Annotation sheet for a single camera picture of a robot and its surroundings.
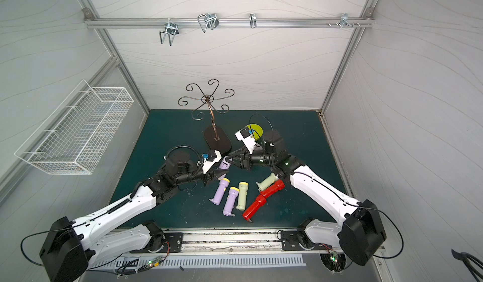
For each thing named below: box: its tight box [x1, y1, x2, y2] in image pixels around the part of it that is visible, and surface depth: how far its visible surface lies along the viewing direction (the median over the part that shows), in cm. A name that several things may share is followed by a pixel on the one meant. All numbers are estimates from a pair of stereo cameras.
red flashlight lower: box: [242, 194, 267, 224], surface depth 82 cm
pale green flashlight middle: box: [236, 181, 249, 211], surface depth 85 cm
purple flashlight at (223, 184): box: [208, 178, 231, 206], surface depth 86 cm
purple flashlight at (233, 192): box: [222, 186, 240, 218], surface depth 84 cm
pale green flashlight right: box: [255, 172, 279, 192], surface depth 90 cm
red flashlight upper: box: [259, 179, 285, 199], surface depth 87 cm
